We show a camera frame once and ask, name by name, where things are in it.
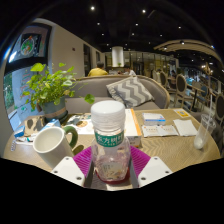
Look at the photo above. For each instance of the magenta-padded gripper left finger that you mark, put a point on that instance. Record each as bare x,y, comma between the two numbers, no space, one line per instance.
68,171

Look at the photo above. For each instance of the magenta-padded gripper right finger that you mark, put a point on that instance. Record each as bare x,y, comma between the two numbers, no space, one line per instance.
153,170

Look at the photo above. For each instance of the clear plastic water bottle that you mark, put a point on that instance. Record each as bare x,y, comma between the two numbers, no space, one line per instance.
110,133

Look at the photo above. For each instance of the white paper leaflet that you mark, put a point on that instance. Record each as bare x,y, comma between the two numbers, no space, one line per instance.
160,130

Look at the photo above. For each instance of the printed magazine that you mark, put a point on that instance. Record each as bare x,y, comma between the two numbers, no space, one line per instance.
80,123

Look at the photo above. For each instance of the small blue white carton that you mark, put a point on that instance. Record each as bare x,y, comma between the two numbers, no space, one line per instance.
50,125

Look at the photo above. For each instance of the small white blue box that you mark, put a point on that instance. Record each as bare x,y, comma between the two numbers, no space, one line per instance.
154,119

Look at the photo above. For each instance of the white paper napkin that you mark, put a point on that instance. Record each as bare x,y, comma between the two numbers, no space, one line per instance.
185,127

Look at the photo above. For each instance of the small card pack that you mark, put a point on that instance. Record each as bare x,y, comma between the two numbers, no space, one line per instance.
13,146

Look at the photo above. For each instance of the flat blue box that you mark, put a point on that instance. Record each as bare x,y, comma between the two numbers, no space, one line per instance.
19,131

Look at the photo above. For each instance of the yellow square card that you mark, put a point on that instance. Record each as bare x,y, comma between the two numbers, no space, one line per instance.
182,113

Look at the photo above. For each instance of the grey white chevron pillow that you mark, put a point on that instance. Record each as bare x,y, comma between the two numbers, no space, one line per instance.
130,91

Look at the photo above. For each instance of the green potted plant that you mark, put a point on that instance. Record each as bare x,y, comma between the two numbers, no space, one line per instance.
50,86

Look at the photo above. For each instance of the grey curved sofa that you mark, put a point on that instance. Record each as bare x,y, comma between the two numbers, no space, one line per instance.
96,88

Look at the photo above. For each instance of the group of dining chairs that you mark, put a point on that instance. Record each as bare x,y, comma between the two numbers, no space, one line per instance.
181,85

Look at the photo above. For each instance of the person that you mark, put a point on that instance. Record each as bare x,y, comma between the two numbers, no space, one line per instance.
97,71
130,72

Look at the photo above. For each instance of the dark framed decorated window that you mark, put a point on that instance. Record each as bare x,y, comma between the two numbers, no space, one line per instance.
28,61

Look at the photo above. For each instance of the white round column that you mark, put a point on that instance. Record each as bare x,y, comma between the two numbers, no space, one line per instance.
118,56

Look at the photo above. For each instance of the group of ceiling lights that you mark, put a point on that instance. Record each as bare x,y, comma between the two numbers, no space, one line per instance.
92,8

